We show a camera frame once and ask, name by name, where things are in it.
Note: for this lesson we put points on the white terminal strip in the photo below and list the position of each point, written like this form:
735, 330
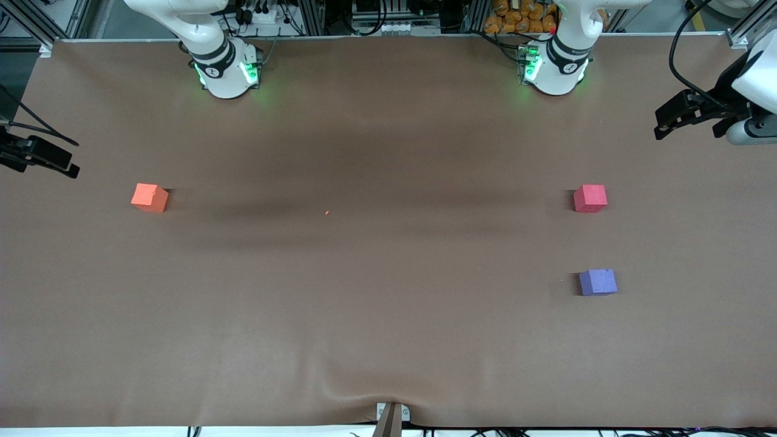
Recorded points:
397, 28

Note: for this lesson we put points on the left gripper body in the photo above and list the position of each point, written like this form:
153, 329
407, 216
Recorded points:
722, 102

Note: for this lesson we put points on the orange foam block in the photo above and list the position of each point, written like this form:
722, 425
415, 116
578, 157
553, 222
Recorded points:
149, 198

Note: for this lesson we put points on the aluminium frame post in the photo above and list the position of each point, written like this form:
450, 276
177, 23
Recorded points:
36, 21
753, 27

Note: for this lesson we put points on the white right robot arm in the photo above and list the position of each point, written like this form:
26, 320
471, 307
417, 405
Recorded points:
218, 67

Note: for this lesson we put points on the brown table mat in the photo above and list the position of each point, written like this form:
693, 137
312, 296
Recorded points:
388, 303

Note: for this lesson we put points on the white power strip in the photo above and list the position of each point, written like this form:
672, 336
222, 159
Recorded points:
262, 15

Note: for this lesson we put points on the bag of orange items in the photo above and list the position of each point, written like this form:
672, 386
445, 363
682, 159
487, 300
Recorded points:
522, 17

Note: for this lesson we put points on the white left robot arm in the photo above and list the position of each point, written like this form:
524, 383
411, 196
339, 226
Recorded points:
561, 67

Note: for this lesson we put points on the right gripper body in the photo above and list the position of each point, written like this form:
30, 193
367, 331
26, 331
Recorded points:
13, 152

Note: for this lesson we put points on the purple foam block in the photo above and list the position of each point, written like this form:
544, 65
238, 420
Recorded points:
598, 282

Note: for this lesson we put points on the metal clamp bracket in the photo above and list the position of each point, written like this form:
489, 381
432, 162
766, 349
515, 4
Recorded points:
391, 417

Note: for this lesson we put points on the red foam block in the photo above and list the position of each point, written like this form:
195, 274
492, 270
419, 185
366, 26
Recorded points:
590, 198

